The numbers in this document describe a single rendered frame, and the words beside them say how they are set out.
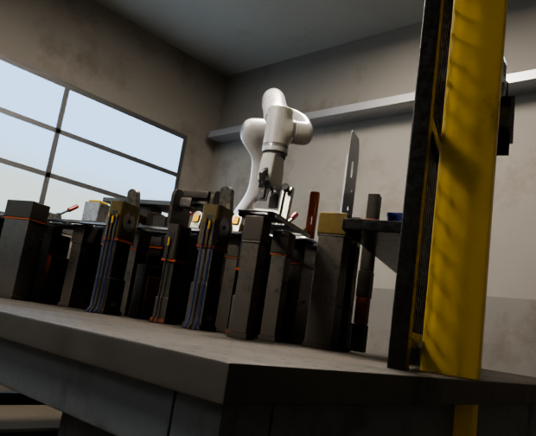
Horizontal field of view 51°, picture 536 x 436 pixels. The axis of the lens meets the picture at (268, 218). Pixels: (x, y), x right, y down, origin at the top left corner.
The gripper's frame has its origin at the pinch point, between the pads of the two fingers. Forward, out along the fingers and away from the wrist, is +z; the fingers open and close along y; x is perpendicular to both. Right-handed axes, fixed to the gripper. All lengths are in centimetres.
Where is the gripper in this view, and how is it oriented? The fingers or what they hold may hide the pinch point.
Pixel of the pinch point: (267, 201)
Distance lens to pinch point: 178.4
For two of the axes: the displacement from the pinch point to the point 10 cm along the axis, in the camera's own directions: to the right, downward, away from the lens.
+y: -3.8, -2.3, -9.0
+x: 9.2, 0.5, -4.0
